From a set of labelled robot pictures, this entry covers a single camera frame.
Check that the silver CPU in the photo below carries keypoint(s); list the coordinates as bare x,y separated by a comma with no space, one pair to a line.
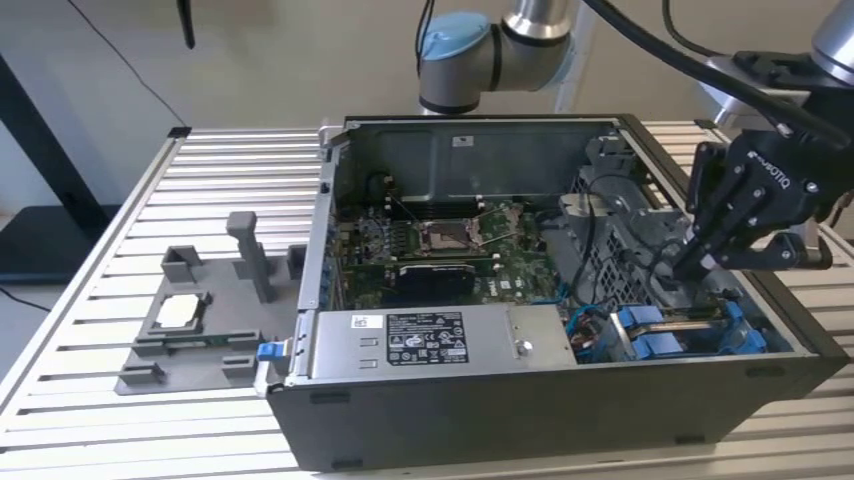
177,311

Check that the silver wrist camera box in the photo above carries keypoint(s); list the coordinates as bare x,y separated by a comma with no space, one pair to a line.
734,105

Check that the grey metal disk bay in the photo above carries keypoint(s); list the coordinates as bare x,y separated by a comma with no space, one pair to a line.
614,270

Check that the black table corner cap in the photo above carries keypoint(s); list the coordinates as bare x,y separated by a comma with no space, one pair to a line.
703,123
180,132

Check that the grey parts rack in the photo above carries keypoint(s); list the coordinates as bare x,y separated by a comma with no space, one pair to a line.
220,310

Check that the black open PC case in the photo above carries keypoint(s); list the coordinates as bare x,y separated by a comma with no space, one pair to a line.
500,420

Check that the black RAM slots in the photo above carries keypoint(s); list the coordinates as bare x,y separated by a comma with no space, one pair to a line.
440,206

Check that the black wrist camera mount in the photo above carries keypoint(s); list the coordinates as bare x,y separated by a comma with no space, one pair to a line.
787,65

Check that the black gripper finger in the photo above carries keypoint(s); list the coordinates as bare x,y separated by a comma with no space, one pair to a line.
794,255
707,185

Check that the silver power supply unit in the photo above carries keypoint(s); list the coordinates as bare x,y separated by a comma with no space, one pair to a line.
347,350

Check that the black desk frame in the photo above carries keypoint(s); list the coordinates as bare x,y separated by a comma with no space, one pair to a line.
40,240

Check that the blue case latch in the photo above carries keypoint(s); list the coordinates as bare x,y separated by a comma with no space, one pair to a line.
268,351

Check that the green motherboard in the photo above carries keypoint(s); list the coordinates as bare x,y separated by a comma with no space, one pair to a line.
520,280

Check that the black graphics card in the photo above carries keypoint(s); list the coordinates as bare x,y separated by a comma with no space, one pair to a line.
436,282

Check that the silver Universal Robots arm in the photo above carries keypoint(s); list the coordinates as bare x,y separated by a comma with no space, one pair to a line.
454,75

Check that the CPU socket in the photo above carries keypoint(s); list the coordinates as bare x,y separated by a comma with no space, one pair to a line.
447,237

